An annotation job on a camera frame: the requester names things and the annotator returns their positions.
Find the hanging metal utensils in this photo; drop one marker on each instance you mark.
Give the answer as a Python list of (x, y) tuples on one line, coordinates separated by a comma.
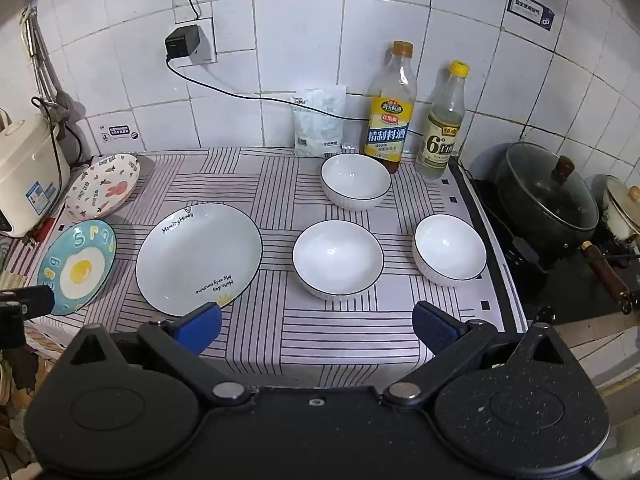
[(37, 50)]

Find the clear vinegar bottle yellow cap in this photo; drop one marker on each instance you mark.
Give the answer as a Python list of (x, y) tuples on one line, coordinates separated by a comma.
[(442, 140)]

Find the white wall socket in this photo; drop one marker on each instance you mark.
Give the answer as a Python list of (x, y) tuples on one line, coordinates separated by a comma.
[(210, 55)]

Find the small white wall sticker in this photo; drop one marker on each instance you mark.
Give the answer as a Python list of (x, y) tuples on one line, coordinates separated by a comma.
[(120, 132)]

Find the white ribbed bowl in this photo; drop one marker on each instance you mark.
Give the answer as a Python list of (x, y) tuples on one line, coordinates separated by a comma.
[(338, 260), (356, 177), (449, 250)]

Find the black gas stove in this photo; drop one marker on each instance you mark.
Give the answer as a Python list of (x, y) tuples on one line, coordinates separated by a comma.
[(565, 292)]

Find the blue fried egg plate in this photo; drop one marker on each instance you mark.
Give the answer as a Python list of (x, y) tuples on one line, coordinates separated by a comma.
[(75, 270)]

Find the glass pot lid wooden knob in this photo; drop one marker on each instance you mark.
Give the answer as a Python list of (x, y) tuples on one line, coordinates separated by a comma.
[(545, 190)]

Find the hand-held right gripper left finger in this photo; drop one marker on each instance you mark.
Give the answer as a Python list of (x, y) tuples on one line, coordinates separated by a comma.
[(200, 327)]

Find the white plastic salt bag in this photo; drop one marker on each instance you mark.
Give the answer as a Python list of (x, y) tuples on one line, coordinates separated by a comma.
[(320, 120)]

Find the white purple wall sticker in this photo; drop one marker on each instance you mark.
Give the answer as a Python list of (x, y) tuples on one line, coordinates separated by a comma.
[(529, 11)]

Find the small clear plastic wrapper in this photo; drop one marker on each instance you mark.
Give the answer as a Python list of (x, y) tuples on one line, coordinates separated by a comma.
[(349, 147)]

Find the pink rabbit print plate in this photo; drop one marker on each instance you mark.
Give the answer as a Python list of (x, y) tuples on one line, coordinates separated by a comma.
[(102, 187)]

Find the striped white tablecloth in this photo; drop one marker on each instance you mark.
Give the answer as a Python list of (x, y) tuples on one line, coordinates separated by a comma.
[(280, 340)]

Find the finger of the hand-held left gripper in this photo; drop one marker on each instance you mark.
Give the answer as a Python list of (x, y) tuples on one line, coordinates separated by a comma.
[(37, 301)]

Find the yellow label cooking wine bottle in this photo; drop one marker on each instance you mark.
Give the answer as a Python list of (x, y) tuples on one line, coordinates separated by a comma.
[(390, 125)]

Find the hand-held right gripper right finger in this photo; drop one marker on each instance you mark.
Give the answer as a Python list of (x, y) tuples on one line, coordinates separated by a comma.
[(434, 327)]

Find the large white black-rimmed plate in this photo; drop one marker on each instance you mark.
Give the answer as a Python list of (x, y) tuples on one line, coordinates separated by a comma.
[(200, 255)]

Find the white enamel pot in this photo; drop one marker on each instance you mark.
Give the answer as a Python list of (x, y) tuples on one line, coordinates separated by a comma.
[(620, 205)]

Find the white rice cooker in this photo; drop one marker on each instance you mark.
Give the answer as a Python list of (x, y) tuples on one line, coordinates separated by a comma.
[(25, 170)]

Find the black cooking pot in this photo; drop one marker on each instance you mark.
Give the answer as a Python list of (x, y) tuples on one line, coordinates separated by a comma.
[(520, 230)]

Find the black power adapter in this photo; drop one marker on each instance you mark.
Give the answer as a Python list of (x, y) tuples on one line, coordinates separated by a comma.
[(184, 42)]

